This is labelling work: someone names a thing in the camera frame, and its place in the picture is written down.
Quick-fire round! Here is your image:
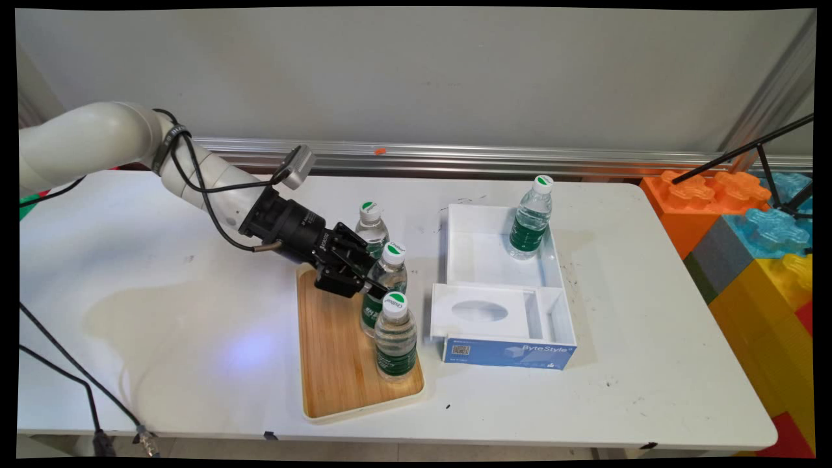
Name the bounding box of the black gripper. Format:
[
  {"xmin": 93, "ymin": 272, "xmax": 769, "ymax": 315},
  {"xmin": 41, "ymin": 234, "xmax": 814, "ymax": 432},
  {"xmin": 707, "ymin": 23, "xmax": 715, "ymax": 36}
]
[{"xmin": 239, "ymin": 185, "xmax": 389, "ymax": 300}]

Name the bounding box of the small green-label water bottle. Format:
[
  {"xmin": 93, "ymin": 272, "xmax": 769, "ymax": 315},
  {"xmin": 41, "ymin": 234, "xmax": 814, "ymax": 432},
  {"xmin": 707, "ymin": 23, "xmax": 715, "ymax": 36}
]
[
  {"xmin": 509, "ymin": 174, "xmax": 554, "ymax": 261},
  {"xmin": 373, "ymin": 292, "xmax": 419, "ymax": 382},
  {"xmin": 355, "ymin": 200, "xmax": 391, "ymax": 261},
  {"xmin": 359, "ymin": 242, "xmax": 409, "ymax": 339}
]

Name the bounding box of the wooden tray with cream rim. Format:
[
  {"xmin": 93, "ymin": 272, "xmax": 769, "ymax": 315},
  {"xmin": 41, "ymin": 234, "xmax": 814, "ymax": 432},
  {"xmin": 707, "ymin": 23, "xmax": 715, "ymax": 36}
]
[{"xmin": 296, "ymin": 260, "xmax": 426, "ymax": 424}]

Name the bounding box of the white open box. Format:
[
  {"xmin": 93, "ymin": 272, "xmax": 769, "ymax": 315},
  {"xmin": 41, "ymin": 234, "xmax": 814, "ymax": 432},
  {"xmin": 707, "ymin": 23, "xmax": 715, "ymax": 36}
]
[{"xmin": 445, "ymin": 203, "xmax": 565, "ymax": 290}]

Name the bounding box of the white and blue box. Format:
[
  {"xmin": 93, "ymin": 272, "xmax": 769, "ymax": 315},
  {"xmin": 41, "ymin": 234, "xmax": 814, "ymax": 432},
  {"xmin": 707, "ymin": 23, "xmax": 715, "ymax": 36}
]
[{"xmin": 430, "ymin": 282, "xmax": 578, "ymax": 371}]

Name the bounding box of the big orange toy block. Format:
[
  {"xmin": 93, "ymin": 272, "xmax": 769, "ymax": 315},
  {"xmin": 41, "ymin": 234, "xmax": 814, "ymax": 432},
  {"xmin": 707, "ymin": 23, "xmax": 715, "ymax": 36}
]
[{"xmin": 640, "ymin": 170, "xmax": 773, "ymax": 259}]

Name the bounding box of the black tripod stand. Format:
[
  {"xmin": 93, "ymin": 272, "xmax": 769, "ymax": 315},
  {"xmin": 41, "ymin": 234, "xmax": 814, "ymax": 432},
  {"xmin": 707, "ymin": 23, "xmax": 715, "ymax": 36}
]
[{"xmin": 671, "ymin": 114, "xmax": 815, "ymax": 218}]

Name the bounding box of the big yellow toy block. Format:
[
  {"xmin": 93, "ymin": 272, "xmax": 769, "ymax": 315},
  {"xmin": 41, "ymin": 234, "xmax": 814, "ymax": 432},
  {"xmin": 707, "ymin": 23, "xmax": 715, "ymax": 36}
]
[{"xmin": 708, "ymin": 253, "xmax": 815, "ymax": 449}]

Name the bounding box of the big translucent blue toy block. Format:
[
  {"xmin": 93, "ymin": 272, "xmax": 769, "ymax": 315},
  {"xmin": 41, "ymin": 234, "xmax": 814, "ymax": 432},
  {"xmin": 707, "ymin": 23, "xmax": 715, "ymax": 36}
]
[
  {"xmin": 723, "ymin": 207, "xmax": 813, "ymax": 259},
  {"xmin": 757, "ymin": 172, "xmax": 813, "ymax": 212}
]

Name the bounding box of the big red toy block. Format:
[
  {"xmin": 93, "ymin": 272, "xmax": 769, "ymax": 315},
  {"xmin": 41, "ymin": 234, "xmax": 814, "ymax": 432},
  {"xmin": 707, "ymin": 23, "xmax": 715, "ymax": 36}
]
[{"xmin": 754, "ymin": 411, "xmax": 815, "ymax": 458}]

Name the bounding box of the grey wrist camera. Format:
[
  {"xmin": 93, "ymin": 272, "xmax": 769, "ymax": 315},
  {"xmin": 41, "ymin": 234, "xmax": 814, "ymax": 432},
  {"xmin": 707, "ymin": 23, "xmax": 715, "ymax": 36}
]
[{"xmin": 279, "ymin": 144, "xmax": 317, "ymax": 190}]

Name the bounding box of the aluminium wall rail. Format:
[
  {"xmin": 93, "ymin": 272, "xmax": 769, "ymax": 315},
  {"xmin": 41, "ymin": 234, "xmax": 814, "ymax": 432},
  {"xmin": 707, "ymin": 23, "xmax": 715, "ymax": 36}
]
[{"xmin": 192, "ymin": 135, "xmax": 813, "ymax": 179}]

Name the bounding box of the black velcro cable strap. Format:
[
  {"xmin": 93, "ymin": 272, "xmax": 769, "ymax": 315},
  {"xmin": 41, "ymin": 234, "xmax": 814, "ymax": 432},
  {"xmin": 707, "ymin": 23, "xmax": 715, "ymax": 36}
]
[{"xmin": 151, "ymin": 123, "xmax": 192, "ymax": 176}]

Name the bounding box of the black cable with silver plug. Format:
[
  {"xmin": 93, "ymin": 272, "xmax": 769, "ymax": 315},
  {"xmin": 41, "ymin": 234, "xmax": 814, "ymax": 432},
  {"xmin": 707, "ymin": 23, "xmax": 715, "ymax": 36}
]
[{"xmin": 19, "ymin": 107, "xmax": 287, "ymax": 458}]

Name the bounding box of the aluminium frame post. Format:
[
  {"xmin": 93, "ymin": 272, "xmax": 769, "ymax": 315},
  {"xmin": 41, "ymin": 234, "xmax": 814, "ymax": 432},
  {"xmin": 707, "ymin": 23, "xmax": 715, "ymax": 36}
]
[{"xmin": 718, "ymin": 10, "xmax": 816, "ymax": 157}]

